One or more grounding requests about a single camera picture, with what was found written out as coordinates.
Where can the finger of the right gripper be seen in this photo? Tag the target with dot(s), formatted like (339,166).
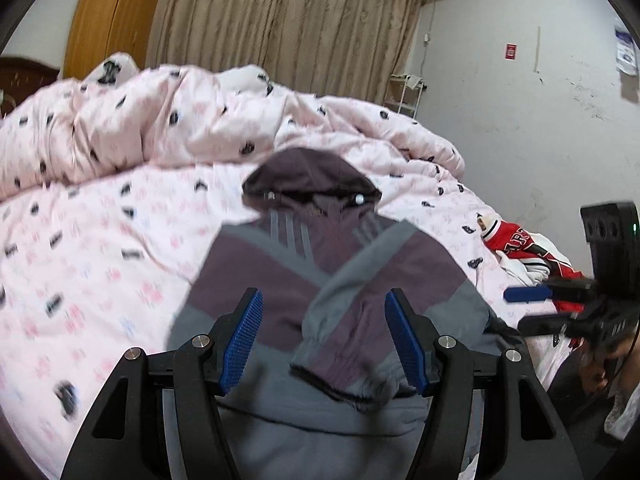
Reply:
(565,323)
(545,292)

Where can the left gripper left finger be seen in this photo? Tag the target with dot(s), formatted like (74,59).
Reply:
(123,435)

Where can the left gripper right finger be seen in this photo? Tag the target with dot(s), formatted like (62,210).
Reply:
(522,435)

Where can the grey purple zip jacket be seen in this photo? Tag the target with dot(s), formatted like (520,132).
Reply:
(323,394)

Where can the red white garment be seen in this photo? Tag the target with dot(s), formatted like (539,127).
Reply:
(531,258)

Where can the black clothed operator body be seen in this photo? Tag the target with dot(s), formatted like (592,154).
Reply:
(597,398)

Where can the white shelf rack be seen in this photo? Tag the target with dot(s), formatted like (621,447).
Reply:
(403,94)

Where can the pink cat print duvet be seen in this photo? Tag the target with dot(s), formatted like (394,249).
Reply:
(113,188)

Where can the beige curtain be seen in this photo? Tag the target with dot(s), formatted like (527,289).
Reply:
(324,47)

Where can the dark wooden headboard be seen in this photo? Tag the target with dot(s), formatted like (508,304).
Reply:
(22,77)

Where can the orange wooden wardrobe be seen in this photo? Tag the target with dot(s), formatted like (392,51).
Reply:
(101,28)

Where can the wall paper notice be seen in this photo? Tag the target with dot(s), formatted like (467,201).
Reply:
(626,60)

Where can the red wall sticker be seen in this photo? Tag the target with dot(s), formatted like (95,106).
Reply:
(510,52)

